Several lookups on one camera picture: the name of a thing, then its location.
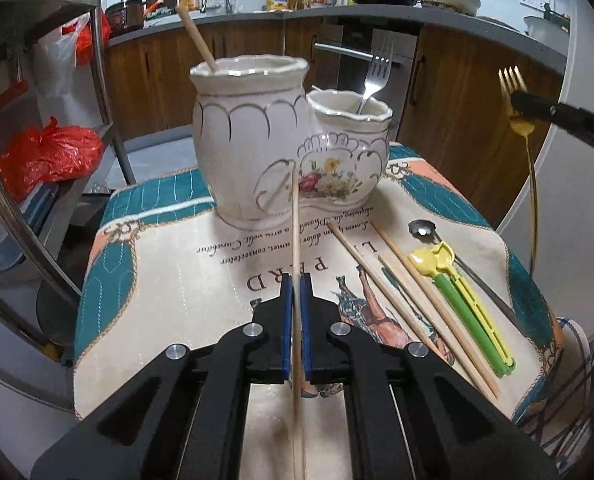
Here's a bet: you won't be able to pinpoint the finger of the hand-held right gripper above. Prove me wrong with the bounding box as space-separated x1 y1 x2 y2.
509 88 594 159

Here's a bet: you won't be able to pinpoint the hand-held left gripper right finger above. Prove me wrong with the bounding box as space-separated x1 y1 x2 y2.
299 272 560 480

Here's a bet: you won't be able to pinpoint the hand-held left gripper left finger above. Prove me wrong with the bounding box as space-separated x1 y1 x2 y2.
29 274 294 480

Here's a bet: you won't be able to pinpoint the gold fork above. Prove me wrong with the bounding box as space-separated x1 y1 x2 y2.
498 66 542 281

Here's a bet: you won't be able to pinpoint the wooden chopstick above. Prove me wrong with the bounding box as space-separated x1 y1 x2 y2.
371 220 502 398
176 4 218 73
326 221 458 368
378 254 488 394
289 160 308 480

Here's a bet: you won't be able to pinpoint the green-handled yellow tulip spoon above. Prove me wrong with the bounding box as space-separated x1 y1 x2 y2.
408 250 510 378

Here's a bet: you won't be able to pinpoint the silver flower-bowl spoon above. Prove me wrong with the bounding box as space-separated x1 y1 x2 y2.
408 218 528 336

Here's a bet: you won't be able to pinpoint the yellow-handled tulip spoon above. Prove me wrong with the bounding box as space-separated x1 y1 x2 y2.
429 241 518 368

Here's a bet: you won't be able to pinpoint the white floral ceramic utensil holder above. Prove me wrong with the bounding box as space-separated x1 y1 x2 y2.
189 55 394 231

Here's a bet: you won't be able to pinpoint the white bowl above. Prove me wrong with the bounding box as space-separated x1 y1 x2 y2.
522 15 570 43

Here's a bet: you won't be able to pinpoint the wooden kitchen cabinets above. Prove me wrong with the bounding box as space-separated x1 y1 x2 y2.
104 17 565 211

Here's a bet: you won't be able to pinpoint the printed horse tablecloth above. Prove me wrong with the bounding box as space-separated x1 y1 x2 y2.
72 142 578 461

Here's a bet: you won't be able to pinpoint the grey kitchen counter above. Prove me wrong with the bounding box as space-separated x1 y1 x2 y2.
107 2 570 73

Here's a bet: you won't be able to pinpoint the silver fork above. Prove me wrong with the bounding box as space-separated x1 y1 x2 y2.
354 39 395 115

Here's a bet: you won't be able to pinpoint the built-in oven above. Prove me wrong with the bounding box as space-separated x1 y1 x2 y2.
314 15 420 126

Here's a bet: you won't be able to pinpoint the large red plastic bag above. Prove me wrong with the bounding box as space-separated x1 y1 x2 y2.
0 117 105 201

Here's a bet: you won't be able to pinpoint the metal storage rack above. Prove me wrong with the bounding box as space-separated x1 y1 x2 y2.
0 0 138 411

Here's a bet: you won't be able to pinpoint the white plastic bag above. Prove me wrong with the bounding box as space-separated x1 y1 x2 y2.
32 15 92 98

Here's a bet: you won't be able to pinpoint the dark pressure cooker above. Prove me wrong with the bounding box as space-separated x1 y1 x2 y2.
106 0 145 36

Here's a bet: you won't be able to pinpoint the small red plastic bag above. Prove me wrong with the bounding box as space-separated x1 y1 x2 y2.
74 10 112 66

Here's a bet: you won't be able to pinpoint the dark wire frame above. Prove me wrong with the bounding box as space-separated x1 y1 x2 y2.
522 317 594 466

